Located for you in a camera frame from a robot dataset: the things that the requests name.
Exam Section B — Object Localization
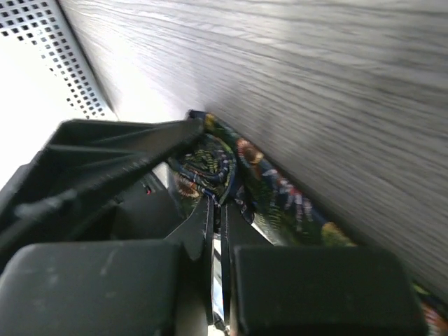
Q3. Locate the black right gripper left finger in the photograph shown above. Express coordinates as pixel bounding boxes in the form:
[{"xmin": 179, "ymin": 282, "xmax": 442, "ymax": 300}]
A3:
[{"xmin": 166, "ymin": 197, "xmax": 214, "ymax": 324}]

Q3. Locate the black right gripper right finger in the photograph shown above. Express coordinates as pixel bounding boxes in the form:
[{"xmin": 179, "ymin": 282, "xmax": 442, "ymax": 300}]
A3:
[{"xmin": 220, "ymin": 203, "xmax": 272, "ymax": 324}]

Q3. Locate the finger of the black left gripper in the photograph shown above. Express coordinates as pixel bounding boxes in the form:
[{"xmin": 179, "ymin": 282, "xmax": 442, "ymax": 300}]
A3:
[{"xmin": 1, "ymin": 119, "xmax": 204, "ymax": 252}]

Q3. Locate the dark floral patterned tie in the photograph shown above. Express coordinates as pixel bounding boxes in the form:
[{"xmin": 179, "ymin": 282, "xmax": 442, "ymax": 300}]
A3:
[{"xmin": 169, "ymin": 110, "xmax": 447, "ymax": 335}]

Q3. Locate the white plastic basket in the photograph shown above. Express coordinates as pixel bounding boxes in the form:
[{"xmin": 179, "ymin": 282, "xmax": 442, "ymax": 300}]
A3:
[{"xmin": 0, "ymin": 0, "xmax": 118, "ymax": 120}]

